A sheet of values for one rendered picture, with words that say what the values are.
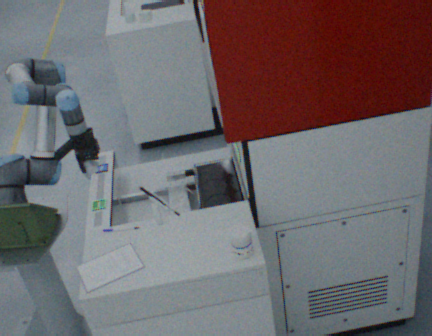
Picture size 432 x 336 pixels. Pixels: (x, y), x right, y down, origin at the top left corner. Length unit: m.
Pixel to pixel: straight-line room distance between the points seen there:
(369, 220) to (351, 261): 0.22
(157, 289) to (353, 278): 0.99
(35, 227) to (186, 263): 0.72
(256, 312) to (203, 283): 0.25
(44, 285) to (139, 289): 0.87
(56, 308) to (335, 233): 1.33
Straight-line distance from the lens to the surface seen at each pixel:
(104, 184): 2.38
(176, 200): 2.31
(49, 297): 2.72
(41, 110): 2.48
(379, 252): 2.47
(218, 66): 1.81
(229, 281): 1.88
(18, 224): 2.36
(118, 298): 1.90
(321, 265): 2.42
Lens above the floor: 2.27
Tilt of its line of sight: 35 degrees down
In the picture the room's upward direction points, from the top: 10 degrees counter-clockwise
